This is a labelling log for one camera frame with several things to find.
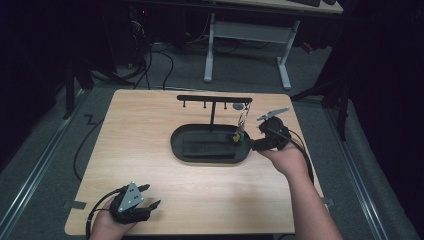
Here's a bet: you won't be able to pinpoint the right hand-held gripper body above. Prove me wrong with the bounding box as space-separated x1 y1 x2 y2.
256 106 293 152

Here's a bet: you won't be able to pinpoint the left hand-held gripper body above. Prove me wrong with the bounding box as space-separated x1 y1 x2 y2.
108 181 152 225

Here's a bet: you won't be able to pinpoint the bunch of keys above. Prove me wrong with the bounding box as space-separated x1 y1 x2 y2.
229 103 251 144

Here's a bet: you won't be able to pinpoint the black key stand with tray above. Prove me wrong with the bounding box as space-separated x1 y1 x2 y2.
170 94 254 165

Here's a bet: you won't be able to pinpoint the person's right hand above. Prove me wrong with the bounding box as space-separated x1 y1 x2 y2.
258 141 310 180

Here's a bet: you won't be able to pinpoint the person's left hand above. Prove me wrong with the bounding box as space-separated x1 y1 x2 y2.
89 199 141 240

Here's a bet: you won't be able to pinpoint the black metal stand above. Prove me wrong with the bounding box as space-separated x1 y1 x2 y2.
62 56 134 121
290 78 354 142

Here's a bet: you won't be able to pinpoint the white-framed desk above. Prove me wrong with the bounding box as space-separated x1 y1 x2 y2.
202 0 344 91

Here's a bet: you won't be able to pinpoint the black keyboard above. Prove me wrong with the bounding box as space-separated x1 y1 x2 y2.
288 0 322 8

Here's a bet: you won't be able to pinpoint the dark computer tower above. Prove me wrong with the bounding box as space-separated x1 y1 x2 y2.
103 3 151 69

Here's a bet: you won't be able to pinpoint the left hand-held gripper cable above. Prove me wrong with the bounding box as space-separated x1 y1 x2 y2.
85 188 125 240

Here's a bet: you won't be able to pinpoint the hand-held gripper cable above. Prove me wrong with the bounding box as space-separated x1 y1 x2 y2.
263 126 316 185
85 188 125 240

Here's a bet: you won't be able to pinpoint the right hand-held gripper cable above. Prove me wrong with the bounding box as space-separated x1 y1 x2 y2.
263 126 316 185

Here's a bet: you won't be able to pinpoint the black floor cable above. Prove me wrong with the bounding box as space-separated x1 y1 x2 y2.
72 118 106 183

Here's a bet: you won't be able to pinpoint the metal floor rail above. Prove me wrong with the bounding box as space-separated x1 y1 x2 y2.
0 89 88 234
324 107 391 240

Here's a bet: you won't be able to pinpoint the black cables on floor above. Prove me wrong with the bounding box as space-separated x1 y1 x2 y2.
131 43 176 91

